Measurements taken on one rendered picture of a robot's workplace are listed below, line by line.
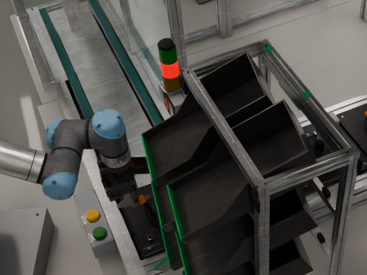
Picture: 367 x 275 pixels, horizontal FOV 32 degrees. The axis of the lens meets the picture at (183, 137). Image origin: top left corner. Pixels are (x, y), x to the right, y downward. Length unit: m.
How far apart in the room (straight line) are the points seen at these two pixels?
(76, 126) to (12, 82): 2.43
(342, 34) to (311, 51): 0.16
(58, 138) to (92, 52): 1.03
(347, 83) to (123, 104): 0.82
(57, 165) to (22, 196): 0.70
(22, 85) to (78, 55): 1.42
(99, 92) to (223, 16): 0.58
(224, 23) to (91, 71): 0.56
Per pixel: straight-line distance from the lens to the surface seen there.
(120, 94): 2.35
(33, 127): 3.66
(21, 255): 1.93
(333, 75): 2.45
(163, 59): 1.74
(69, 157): 1.53
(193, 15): 2.76
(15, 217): 2.02
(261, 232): 1.15
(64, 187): 1.49
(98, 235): 1.89
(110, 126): 1.53
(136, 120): 2.24
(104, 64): 2.49
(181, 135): 1.30
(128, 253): 1.86
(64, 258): 2.01
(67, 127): 1.58
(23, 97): 3.87
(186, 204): 1.22
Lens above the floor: 2.49
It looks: 47 degrees down
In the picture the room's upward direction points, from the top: 8 degrees counter-clockwise
